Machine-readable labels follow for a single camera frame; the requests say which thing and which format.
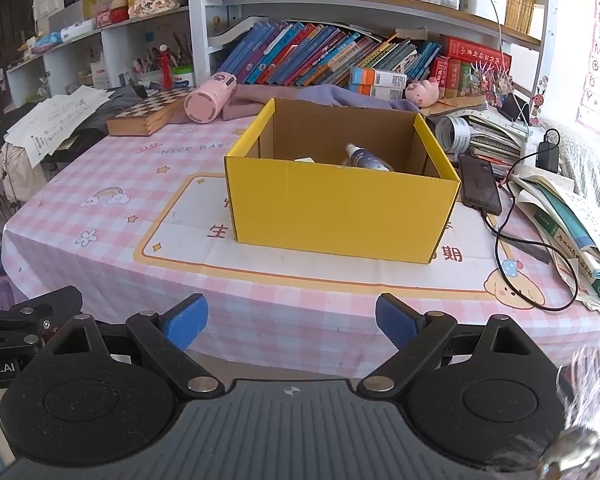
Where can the black smartphone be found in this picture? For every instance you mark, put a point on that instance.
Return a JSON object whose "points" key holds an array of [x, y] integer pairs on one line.
{"points": [[480, 185]]}

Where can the white tissue pack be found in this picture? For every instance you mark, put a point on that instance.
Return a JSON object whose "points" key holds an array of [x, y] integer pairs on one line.
{"points": [[78, 31]]}

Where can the fluffy grey garment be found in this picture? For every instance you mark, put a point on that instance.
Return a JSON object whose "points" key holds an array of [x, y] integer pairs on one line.
{"points": [[587, 400]]}

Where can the desktop with pink checkered cloth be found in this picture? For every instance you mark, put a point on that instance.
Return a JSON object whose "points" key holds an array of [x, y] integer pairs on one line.
{"points": [[105, 270]]}

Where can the loose printed paper sheets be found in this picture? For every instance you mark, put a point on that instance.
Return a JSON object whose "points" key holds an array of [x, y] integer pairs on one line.
{"points": [[55, 122]]}

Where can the dark grey clothing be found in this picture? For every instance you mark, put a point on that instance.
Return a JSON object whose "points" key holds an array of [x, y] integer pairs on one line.
{"points": [[115, 105]]}

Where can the pink thermos bottle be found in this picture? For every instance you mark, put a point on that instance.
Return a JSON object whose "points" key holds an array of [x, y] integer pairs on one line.
{"points": [[207, 100]]}

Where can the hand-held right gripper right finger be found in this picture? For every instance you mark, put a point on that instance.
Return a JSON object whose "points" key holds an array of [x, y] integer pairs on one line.
{"points": [[397, 320]]}

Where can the yellow cardboard box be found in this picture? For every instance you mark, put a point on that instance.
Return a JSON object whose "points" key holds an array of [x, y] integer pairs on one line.
{"points": [[340, 215]]}

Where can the black power adapter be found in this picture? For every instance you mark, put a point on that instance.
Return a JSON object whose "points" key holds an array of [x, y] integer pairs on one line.
{"points": [[548, 155]]}

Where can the orange white blue box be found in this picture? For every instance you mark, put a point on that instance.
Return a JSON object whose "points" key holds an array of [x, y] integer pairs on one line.
{"points": [[377, 77], [377, 92]]}

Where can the blue wipes pack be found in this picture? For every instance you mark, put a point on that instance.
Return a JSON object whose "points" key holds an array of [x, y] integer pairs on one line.
{"points": [[46, 44]]}

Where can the red round container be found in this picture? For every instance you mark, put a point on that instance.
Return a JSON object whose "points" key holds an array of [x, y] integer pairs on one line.
{"points": [[112, 12]]}

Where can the grey striped blanket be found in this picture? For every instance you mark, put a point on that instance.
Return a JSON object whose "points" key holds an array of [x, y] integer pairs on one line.
{"points": [[590, 160]]}

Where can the white storage container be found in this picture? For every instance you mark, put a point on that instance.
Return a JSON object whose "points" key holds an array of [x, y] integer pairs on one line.
{"points": [[482, 2]]}

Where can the stack of magazines and papers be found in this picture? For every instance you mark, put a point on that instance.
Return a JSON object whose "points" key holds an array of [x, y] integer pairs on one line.
{"points": [[490, 135]]}

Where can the white metal bookshelf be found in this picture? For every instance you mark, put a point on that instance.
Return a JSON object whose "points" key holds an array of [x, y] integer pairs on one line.
{"points": [[198, 25]]}

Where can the pile of books and papers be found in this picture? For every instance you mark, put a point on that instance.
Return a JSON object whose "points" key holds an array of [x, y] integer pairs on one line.
{"points": [[565, 220]]}

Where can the upright red dictionaries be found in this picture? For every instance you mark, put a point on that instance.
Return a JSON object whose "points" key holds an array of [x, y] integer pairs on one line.
{"points": [[450, 76]]}

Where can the cartoon figure ornament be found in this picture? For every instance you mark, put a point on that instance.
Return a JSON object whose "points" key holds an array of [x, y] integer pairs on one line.
{"points": [[540, 102]]}

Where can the red figurine bottle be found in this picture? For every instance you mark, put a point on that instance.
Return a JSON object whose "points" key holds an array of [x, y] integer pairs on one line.
{"points": [[166, 70]]}

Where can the pink pig plush toy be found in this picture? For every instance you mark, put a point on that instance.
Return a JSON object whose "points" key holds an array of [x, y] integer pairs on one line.
{"points": [[422, 92]]}

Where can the purple cloth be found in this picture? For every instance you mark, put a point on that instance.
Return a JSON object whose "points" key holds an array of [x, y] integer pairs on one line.
{"points": [[340, 95]]}

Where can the dark blue small bottle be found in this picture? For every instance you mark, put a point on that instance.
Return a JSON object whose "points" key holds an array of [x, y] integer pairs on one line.
{"points": [[367, 160]]}

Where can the red book lying flat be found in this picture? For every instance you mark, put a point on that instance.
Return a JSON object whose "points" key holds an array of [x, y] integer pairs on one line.
{"points": [[475, 51]]}

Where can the wooden chess board box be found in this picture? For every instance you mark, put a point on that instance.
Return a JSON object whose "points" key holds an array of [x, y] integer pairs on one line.
{"points": [[145, 112]]}

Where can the white shelf unit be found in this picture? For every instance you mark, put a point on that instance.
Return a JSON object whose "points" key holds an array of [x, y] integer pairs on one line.
{"points": [[115, 45]]}

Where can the black phone on stand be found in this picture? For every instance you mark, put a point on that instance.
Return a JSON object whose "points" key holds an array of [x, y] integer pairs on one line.
{"points": [[512, 107]]}

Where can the bunch of colourful paper ornaments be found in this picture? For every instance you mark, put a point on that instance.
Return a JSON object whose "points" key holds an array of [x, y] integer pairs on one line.
{"points": [[485, 79]]}

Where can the white charger plug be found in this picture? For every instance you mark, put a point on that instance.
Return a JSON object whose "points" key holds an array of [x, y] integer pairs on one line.
{"points": [[304, 159]]}

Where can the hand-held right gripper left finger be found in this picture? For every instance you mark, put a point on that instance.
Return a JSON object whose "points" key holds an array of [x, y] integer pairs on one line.
{"points": [[185, 322]]}

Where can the white tub with green lid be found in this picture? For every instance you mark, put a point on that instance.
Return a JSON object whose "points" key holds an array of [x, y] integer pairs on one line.
{"points": [[184, 77]]}

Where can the cup of pens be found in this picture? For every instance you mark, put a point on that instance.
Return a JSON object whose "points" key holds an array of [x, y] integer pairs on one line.
{"points": [[160, 55]]}

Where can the row of colourful leaning books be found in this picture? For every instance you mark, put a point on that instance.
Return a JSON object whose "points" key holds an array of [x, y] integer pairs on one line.
{"points": [[320, 55]]}

